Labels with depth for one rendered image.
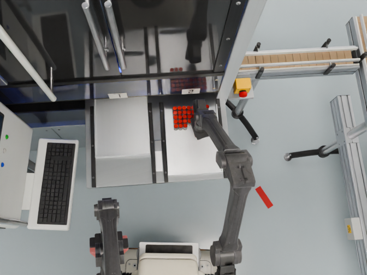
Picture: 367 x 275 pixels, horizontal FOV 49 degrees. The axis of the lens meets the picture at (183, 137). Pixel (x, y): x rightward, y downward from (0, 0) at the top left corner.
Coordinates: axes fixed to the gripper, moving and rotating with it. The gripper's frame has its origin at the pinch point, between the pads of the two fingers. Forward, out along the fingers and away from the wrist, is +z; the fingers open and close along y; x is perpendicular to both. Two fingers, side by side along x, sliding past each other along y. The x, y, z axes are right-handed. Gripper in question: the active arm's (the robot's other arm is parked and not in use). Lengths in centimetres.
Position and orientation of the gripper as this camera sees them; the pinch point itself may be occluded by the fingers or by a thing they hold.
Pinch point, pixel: (199, 132)
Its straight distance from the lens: 191.6
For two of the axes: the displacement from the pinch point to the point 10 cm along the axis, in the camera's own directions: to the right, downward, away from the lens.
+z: -0.2, 2.5, 9.7
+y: -3.2, -9.2, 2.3
